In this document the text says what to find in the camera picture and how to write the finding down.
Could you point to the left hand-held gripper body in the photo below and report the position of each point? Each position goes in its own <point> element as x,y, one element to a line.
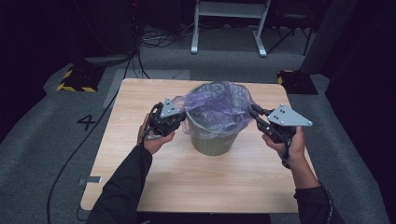
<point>165,119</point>

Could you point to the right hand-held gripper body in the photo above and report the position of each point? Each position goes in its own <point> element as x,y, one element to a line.
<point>285,119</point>

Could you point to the purple plastic bag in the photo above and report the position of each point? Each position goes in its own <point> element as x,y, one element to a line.
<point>218,102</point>

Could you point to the green plastic bin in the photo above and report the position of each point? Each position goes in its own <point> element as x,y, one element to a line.
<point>214,146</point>

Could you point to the person's left hand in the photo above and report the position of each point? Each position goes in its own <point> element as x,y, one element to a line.
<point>152,143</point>

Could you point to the person's right hand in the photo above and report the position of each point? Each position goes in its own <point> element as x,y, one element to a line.
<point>294,149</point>

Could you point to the black yellow striped base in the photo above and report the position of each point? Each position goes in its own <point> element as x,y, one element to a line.
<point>298,82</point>
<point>81,79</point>

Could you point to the black tripod stand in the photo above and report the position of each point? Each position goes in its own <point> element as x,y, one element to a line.
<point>291,31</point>

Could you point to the grey tape strip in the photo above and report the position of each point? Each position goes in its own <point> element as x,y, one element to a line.
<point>91,180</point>

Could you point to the grey pillar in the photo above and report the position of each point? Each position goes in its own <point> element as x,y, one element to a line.
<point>328,34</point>

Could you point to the white desk frame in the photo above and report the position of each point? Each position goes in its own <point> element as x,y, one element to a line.
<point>229,9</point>

